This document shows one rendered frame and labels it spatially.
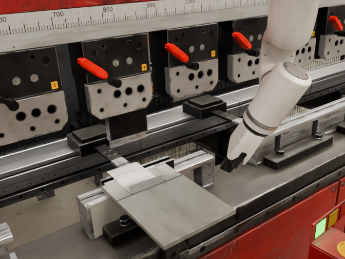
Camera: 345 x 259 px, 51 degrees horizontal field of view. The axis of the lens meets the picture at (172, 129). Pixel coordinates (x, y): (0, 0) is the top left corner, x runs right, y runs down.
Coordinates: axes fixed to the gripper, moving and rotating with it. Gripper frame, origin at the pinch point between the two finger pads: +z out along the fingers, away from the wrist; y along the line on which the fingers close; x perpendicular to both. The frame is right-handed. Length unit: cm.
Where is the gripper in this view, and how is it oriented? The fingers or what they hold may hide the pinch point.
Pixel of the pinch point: (228, 164)
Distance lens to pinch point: 98.6
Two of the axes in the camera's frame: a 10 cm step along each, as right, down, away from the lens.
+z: -3.5, 6.9, 6.4
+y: -2.2, 6.0, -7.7
